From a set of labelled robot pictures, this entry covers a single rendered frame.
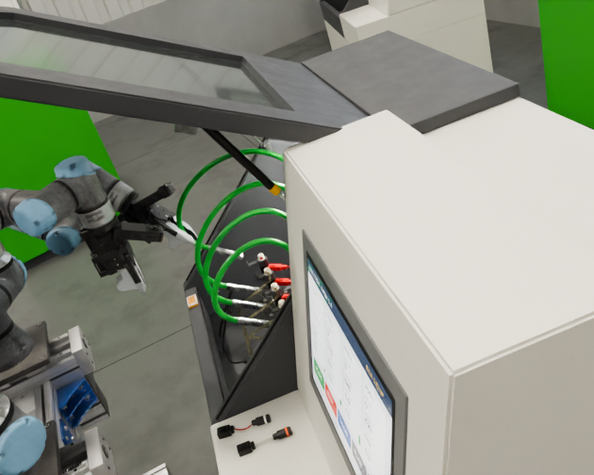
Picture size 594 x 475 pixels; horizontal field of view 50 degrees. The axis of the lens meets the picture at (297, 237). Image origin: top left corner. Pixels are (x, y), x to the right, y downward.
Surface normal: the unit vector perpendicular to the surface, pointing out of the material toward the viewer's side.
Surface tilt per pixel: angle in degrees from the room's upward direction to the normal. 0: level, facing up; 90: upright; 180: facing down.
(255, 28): 90
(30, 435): 97
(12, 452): 97
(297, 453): 0
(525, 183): 0
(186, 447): 0
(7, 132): 90
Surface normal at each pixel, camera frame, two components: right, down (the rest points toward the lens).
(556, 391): 0.25, 0.43
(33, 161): 0.50, 0.32
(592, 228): -0.28, -0.82
